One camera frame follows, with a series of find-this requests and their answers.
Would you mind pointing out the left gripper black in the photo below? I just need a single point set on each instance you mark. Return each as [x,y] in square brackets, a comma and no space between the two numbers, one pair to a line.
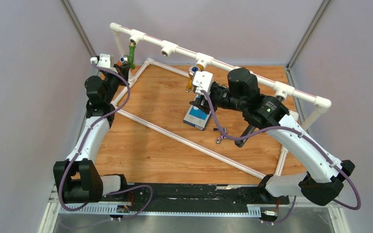
[123,71]

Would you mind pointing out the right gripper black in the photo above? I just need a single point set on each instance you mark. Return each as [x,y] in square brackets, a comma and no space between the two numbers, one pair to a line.
[199,102]

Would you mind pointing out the green plastic faucet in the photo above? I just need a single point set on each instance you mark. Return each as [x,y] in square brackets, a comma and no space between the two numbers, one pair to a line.
[128,59]

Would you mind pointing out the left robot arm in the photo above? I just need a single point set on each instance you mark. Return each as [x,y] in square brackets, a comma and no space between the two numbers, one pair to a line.
[77,179]

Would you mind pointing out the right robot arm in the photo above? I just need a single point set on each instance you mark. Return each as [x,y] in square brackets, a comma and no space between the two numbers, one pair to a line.
[325,175]

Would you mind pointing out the blue razor box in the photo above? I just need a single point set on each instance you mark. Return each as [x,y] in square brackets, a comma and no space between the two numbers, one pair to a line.
[196,118]

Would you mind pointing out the chrome metal faucet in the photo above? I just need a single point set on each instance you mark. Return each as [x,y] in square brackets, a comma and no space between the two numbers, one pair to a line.
[221,137]

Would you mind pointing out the dark grey long faucet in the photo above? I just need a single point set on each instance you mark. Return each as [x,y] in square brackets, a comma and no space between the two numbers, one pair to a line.
[249,130]

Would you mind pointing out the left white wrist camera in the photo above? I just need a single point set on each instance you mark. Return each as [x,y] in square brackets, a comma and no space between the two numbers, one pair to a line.
[103,61]

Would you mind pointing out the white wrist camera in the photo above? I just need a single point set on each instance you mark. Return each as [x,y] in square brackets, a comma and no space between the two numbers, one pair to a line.
[103,61]
[202,82]

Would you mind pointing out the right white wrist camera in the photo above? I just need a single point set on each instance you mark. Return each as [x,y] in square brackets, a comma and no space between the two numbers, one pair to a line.
[202,82]

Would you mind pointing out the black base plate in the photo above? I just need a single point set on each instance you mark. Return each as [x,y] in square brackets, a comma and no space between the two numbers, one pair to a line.
[189,197]

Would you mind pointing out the white PVC pipe frame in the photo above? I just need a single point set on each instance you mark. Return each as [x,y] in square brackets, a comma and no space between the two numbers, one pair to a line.
[321,104]

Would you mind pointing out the aluminium frame rail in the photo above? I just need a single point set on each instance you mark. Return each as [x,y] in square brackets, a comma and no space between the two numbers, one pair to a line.
[299,216]

